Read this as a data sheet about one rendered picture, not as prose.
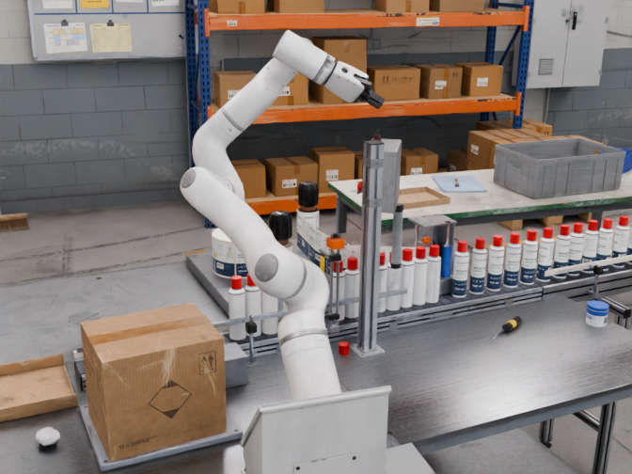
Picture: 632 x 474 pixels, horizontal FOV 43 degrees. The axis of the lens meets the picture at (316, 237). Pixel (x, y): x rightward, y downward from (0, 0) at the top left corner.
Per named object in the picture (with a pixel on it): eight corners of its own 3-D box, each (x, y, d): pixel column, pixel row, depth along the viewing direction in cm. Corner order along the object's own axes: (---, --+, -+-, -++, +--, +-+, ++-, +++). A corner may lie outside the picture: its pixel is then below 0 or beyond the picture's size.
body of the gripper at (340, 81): (338, 52, 220) (372, 72, 222) (323, 70, 229) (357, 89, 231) (328, 71, 217) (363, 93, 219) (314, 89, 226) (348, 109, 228)
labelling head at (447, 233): (435, 279, 296) (439, 213, 288) (455, 292, 285) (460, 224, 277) (402, 285, 291) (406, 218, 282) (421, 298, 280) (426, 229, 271)
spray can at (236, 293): (243, 333, 253) (241, 273, 246) (248, 339, 248) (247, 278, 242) (227, 336, 251) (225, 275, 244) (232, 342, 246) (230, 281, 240)
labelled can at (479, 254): (478, 289, 289) (481, 235, 282) (486, 294, 285) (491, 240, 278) (466, 291, 287) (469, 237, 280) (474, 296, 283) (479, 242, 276)
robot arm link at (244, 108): (246, 120, 240) (322, 52, 232) (242, 134, 225) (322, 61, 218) (226, 99, 238) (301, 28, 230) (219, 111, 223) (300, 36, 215)
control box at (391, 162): (399, 197, 254) (402, 139, 248) (394, 213, 238) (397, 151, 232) (367, 196, 256) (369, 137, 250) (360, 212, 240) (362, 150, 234)
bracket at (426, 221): (439, 214, 288) (439, 212, 287) (457, 224, 278) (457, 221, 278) (407, 219, 282) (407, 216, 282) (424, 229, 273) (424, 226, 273)
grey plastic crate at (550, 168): (575, 173, 482) (579, 137, 475) (622, 190, 447) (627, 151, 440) (490, 181, 460) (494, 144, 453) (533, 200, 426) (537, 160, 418)
